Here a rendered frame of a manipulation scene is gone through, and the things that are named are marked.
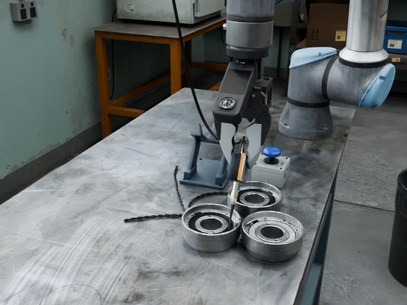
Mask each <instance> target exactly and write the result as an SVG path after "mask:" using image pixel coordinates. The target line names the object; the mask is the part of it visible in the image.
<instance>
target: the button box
mask: <svg viewBox="0 0 407 305"><path fill-rule="evenodd" d="M289 169H290V158H287V157H281V156H279V157H275V158H274V160H273V161H270V160H269V157H267V156H265V155H263V154H262V153H260V156H259V158H258V160H257V162H256V163H255V164H254V166H253V167H252V168H251V181H258V182H265V183H269V184H271V185H273V186H275V187H277V188H278V189H282V188H283V186H284V184H285V182H286V180H287V178H288V176H289Z"/></svg>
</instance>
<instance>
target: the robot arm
mask: <svg viewBox="0 0 407 305"><path fill-rule="evenodd" d="M297 1H298V0H227V23H226V24H224V25H223V29H224V30H227V32H226V43H227V55H228V56H231V57H235V58H237V62H230V63H229V64H228V67H227V70H226V72H225V75H224V77H223V80H222V83H221V85H220V88H219V91H218V93H217V96H216V99H215V101H214V103H213V107H212V109H211V110H212V113H213V118H214V125H215V128H216V132H217V136H218V139H219V142H220V145H221V148H222V151H223V153H224V156H225V158H226V160H227V161H228V163H229V164H231V156H232V153H233V152H234V147H235V141H234V135H235V134H236V133H237V129H238V124H240V123H241V121H242V118H245V119H248V121H249V122H252V121H253V119H255V118H256V119H255V122H253V123H252V124H250V125H249V126H248V127H247V129H246V135H247V138H248V140H249V145H248V148H247V151H248V158H247V166H248V169H251V168H252V167H253V166H254V164H255V163H256V162H257V160H258V158H259V156H260V153H261V150H262V148H263V145H264V142H265V139H266V137H267V135H268V132H269V130H270V126H271V114H270V112H269V108H270V106H271V97H272V88H273V78H272V77H264V76H263V72H264V62H265V57H268V56H269V55H270V45H271V44H272V42H273V22H274V5H277V4H284V3H288V2H289V3H294V2H297ZM388 3H389V0H350V3H349V18H348V31H347V39H346V47H345V48H344V49H343V50H342V51H340V53H339V56H336V54H337V52H336V49H335V48H330V47H314V48H304V49H300V50H297V51H295V52H294V53H293V54H292V56H291V64H290V67H289V68H290V75H289V83H288V96H287V103H286V105H285V108H284V110H283V113H282V115H281V117H280V119H279V131H280V132H281V133H282V134H284V135H286V136H289V137H292V138H295V139H302V140H320V139H325V138H328V137H330V136H331V135H332V134H333V120H332V117H331V111H330V107H329V104H330V101H335V102H340V103H345V104H348V105H354V106H357V107H359V108H361V107H362V108H369V109H375V108H378V107H379V106H380V105H381V104H382V103H383V102H384V100H385V99H386V97H387V95H388V93H389V91H390V89H391V87H392V83H393V81H394V76H395V66H394V65H392V64H388V56H389V54H388V53H387V52H386V51H385V50H384V49H383V42H384V37H385V27H386V18H387V12H388ZM267 94H268V100H267V105H266V102H265V100H266V95H267Z"/></svg>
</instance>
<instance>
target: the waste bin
mask: <svg viewBox="0 0 407 305"><path fill-rule="evenodd" d="M394 203H395V213H394V222H393V228H392V237H391V247H390V252H389V261H388V268H389V271H390V273H391V274H392V275H393V277H394V278H395V279H396V280H398V281H399V282H401V283H402V284H404V285H405V286H407V169H405V170H403V171H402V172H401V173H400V174H399V176H398V177H397V189H396V193H395V202H394Z"/></svg>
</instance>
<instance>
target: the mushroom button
mask: <svg viewBox="0 0 407 305"><path fill-rule="evenodd" d="M263 155H265V156H267V157H269V160H270V161H273V160H274V158H275V157H279V156H281V150H280V149H278V148H275V147H267V148H264V150H263Z"/></svg>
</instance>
